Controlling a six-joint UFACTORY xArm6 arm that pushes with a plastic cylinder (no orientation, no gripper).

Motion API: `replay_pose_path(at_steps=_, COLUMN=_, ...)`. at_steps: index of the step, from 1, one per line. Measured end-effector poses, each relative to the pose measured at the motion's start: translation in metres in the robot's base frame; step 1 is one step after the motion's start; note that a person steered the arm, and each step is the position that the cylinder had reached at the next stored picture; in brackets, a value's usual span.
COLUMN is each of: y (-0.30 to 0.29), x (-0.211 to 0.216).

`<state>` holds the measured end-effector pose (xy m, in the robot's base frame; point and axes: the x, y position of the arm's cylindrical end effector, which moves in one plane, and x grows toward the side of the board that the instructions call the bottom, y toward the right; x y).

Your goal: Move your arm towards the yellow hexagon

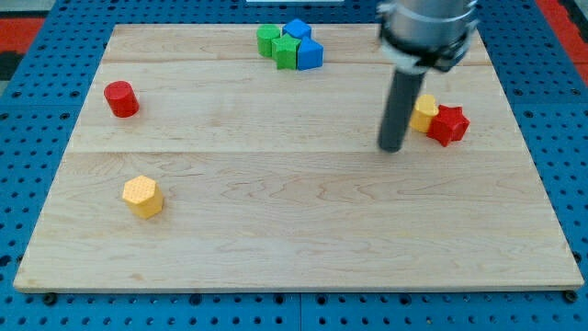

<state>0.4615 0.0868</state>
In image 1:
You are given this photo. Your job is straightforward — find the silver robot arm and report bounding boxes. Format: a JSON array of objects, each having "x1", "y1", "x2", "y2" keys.
[{"x1": 377, "y1": 0, "x2": 477, "y2": 74}]

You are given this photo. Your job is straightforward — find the yellow hexagon block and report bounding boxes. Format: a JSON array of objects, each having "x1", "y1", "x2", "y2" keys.
[{"x1": 122, "y1": 176, "x2": 164, "y2": 219}]

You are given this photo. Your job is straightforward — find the wooden board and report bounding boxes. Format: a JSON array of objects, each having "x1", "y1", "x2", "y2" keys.
[{"x1": 14, "y1": 24, "x2": 584, "y2": 293}]

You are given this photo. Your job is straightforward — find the blue triangular block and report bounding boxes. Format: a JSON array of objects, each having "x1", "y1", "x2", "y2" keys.
[{"x1": 297, "y1": 37, "x2": 323, "y2": 71}]

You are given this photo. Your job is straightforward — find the green star block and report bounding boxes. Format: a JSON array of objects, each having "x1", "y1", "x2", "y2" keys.
[{"x1": 271, "y1": 34, "x2": 301, "y2": 70}]

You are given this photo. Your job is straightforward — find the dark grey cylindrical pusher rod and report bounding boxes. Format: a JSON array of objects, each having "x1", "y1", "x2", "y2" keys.
[{"x1": 378, "y1": 70, "x2": 424, "y2": 153}]

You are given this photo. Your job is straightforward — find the green cylinder block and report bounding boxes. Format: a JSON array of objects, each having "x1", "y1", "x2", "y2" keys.
[{"x1": 255, "y1": 24, "x2": 281, "y2": 58}]

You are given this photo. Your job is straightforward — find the blue pentagon block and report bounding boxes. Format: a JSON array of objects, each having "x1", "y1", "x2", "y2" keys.
[{"x1": 282, "y1": 18, "x2": 312, "y2": 40}]

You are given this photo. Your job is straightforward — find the yellow heart block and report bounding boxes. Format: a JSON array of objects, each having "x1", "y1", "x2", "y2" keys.
[{"x1": 409, "y1": 94, "x2": 439, "y2": 133}]

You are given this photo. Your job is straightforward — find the red star block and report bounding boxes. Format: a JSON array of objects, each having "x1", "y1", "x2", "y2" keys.
[{"x1": 426, "y1": 105, "x2": 470, "y2": 147}]

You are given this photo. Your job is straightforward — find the red cylinder block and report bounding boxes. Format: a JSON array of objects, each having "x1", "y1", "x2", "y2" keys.
[{"x1": 104, "y1": 81, "x2": 140, "y2": 118}]

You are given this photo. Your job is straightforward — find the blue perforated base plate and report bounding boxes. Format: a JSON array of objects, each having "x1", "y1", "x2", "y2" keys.
[{"x1": 1, "y1": 0, "x2": 587, "y2": 330}]

